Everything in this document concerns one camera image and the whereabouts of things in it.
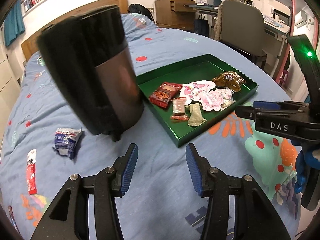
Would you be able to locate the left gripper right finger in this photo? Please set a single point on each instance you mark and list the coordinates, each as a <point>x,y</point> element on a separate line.
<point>255,216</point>

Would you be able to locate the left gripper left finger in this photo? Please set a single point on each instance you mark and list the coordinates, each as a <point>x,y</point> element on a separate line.
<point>67,215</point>

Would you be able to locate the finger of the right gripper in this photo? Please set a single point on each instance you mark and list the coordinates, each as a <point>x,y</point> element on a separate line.
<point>248,112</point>
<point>285,105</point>

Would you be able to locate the brown snack bag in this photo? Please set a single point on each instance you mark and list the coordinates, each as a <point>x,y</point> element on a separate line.
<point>229,79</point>

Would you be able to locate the olive gold snack packet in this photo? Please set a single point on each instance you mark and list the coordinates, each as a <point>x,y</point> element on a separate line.
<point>195,118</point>

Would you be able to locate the pink cartoon character packet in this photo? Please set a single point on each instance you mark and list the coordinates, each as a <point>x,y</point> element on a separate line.
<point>203,92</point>

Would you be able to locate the dark red snack packet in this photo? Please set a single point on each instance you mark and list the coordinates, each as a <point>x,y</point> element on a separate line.
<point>164,93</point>

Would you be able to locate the white pink striped packet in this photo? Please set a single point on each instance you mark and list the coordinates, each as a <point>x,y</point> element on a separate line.
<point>227,95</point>

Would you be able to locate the blue gloved hand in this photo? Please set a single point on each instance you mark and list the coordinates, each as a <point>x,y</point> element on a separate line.
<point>308,157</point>

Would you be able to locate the red white long packet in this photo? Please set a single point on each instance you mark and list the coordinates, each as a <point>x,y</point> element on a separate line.
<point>30,172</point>

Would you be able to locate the green tray box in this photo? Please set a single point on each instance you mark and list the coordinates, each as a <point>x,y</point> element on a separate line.
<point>195,74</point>

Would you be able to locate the small brown biscuit packet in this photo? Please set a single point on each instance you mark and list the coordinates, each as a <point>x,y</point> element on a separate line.
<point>178,109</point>

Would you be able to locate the blue patterned bedspread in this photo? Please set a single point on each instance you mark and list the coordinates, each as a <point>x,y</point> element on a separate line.
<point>161,202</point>

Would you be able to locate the blue white crumpled packet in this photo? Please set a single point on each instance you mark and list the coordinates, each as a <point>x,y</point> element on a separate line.
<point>65,141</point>

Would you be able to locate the white desk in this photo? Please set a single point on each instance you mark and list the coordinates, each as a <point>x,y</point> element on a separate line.
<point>277,31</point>

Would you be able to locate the grey office chair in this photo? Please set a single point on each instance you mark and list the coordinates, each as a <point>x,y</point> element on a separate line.
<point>241,27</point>

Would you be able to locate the wooden drawer cabinet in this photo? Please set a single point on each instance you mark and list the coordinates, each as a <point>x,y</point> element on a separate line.
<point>175,14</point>

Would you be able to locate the black backpack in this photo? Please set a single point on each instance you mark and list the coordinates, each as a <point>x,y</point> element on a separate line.
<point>140,9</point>

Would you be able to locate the dark brown cylinder container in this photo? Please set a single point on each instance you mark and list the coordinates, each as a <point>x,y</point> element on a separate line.
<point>93,70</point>

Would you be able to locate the wooden headboard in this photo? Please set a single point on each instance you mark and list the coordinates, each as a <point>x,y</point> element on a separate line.
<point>70,19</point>

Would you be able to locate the teal curtain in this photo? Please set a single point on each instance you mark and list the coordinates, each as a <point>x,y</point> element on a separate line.
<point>13,24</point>

